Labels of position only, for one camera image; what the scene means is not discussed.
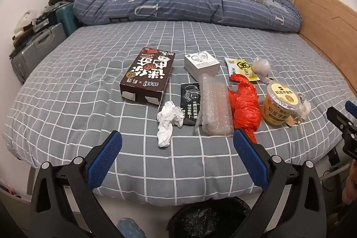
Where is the clear plastic wrapper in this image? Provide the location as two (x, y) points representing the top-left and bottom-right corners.
(296, 93), (312, 134)

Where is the white tissue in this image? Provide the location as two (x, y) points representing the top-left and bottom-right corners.
(157, 101), (185, 148)

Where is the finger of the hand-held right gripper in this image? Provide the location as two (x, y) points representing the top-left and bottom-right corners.
(326, 106), (353, 132)
(345, 101), (357, 118)

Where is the crumpled white plastic ball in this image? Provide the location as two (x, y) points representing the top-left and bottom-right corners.
(252, 56), (272, 79)

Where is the black wet wipe packet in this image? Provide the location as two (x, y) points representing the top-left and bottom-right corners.
(180, 83), (201, 127)

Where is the red plastic bag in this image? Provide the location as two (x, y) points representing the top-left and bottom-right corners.
(228, 73), (263, 145)

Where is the wooden bed frame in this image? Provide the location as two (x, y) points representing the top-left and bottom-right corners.
(293, 0), (357, 105)

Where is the bin with black liner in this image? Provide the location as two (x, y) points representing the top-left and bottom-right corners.
(167, 196), (253, 238)

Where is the white earphone box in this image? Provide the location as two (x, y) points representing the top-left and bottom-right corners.
(184, 51), (221, 81)

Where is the blue checked quilt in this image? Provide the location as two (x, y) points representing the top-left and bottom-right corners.
(73, 0), (303, 32)

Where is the yellow pudding cup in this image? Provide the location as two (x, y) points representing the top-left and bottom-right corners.
(263, 82), (303, 127)

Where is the blue slipper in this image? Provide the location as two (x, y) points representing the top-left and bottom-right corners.
(117, 217), (145, 238)

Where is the white bag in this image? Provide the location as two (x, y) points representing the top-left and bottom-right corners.
(14, 11), (37, 32)

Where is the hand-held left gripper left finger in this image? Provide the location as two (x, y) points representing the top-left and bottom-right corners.
(29, 130), (125, 238)

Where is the grey checked bed sheet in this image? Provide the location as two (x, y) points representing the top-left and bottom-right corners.
(3, 19), (353, 199)

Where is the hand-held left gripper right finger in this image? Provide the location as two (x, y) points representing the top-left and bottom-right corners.
(233, 129), (327, 238)

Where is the brown chocolate snack box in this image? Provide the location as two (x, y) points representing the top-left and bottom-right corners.
(120, 47), (176, 107)

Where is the teal suitcase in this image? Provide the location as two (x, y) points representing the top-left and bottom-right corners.
(54, 1), (79, 38)

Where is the person's right hand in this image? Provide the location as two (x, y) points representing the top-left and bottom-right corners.
(342, 160), (357, 204)

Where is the clear bubble wrap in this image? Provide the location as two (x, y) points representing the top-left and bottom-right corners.
(195, 73), (233, 136)

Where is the yellow snack packet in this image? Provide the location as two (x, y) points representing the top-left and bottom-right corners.
(224, 57), (261, 82)

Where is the grey suitcase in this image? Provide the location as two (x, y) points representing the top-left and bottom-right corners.
(11, 22), (67, 85)

